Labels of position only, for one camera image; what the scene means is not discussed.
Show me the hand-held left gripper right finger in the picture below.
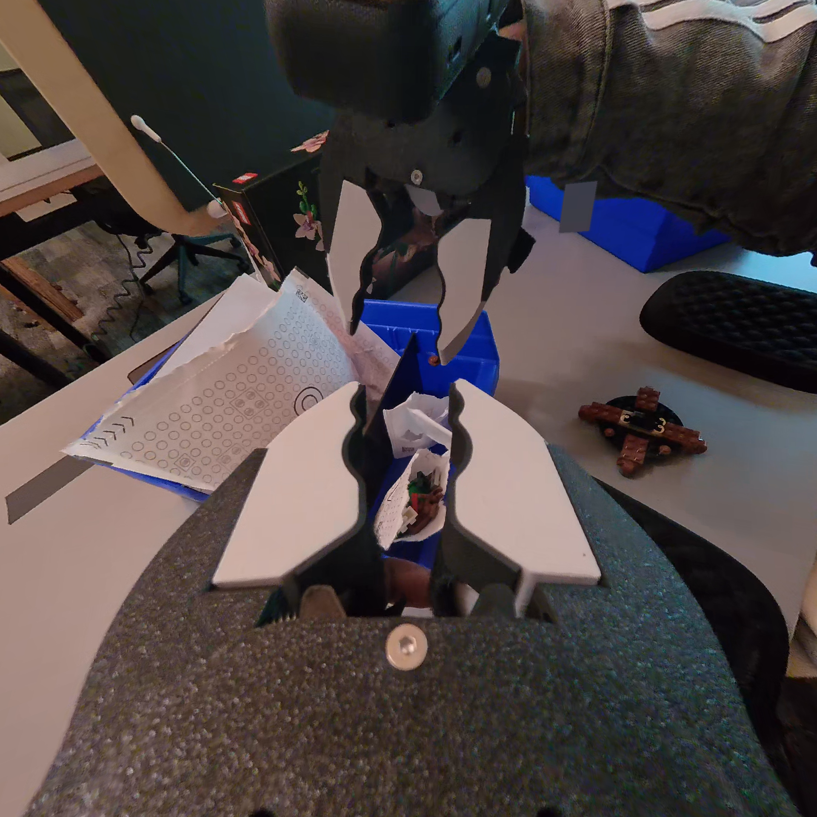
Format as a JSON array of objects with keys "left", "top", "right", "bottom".
[{"left": 440, "top": 380, "right": 604, "bottom": 617}]

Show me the round brown orange lego build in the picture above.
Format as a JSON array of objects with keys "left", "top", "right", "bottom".
[{"left": 577, "top": 386, "right": 708, "bottom": 478}]

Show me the white tipped thin rod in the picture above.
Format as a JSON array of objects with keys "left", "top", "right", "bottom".
[{"left": 131, "top": 115, "right": 227, "bottom": 219}]

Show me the pile of small lego pieces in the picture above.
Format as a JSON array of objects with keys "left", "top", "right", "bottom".
[{"left": 399, "top": 469, "right": 446, "bottom": 534}]

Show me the blue bin with lego pieces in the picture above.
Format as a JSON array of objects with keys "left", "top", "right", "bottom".
[{"left": 96, "top": 300, "right": 500, "bottom": 563}]

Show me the white printed paper bag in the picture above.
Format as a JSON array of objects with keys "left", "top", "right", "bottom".
[{"left": 62, "top": 268, "right": 409, "bottom": 492}]

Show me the black quilted armrest pad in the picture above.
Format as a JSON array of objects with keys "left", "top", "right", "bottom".
[{"left": 640, "top": 271, "right": 817, "bottom": 393}]

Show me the black coiled cable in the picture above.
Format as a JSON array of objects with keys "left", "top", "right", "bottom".
[{"left": 94, "top": 233, "right": 151, "bottom": 349}]

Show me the teal base office chair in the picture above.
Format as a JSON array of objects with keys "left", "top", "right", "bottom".
[{"left": 140, "top": 231, "right": 251, "bottom": 305}]

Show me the torn white paper bag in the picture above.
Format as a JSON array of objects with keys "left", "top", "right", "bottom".
[{"left": 373, "top": 392, "right": 455, "bottom": 551}]

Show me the grey mesh office chair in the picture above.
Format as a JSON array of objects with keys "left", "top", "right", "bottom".
[{"left": 597, "top": 479, "right": 817, "bottom": 805}]

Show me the wooden edged white table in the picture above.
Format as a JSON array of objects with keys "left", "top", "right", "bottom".
[{"left": 0, "top": 137, "right": 104, "bottom": 221}]

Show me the black panel with beige edge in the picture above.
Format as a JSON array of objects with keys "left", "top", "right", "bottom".
[{"left": 0, "top": 0, "right": 339, "bottom": 237}]

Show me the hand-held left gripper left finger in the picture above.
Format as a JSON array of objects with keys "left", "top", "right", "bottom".
[{"left": 211, "top": 382, "right": 371, "bottom": 588}]

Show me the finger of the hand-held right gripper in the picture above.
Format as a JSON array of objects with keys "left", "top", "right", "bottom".
[
  {"left": 434, "top": 219, "right": 494, "bottom": 366},
  {"left": 326, "top": 179, "right": 384, "bottom": 337}
]

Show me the dark brown printed box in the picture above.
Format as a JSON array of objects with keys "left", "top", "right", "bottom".
[{"left": 214, "top": 131, "right": 448, "bottom": 301}]

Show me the blue bin with paper bags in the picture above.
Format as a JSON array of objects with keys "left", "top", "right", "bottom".
[{"left": 526, "top": 175, "right": 731, "bottom": 274}]

